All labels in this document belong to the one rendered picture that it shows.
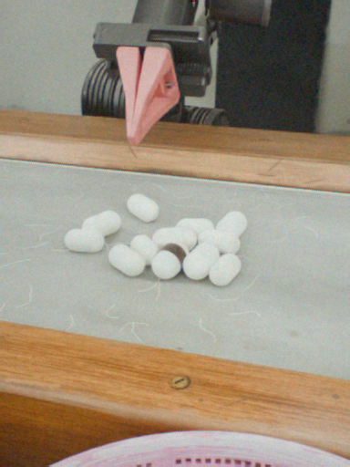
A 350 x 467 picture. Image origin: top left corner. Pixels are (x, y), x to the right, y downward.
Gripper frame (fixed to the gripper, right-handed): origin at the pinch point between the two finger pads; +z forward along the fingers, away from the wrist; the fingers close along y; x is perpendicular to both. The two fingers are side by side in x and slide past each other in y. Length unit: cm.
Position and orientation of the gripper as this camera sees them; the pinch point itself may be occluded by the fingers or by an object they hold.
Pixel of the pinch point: (134, 133)
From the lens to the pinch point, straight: 49.8
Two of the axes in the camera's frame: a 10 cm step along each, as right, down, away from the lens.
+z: -2.0, 9.1, -3.6
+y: 9.7, 1.2, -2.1
